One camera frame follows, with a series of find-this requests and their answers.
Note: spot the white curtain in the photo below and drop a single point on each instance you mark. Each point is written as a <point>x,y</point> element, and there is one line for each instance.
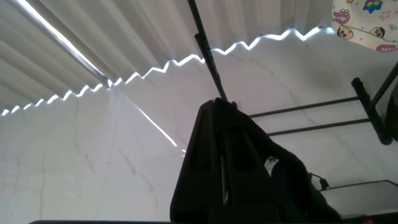
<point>140,31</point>

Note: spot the cream printed garment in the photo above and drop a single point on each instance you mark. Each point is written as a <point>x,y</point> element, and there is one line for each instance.
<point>367,28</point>

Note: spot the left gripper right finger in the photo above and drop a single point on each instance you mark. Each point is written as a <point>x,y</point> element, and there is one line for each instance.
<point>245,186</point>

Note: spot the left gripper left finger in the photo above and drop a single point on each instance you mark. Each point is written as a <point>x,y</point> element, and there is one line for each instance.
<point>196,186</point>

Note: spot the black clothes rack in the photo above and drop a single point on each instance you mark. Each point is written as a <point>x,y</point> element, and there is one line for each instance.
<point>206,49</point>

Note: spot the black garment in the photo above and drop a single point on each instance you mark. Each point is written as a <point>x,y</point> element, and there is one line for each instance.
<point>295,189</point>

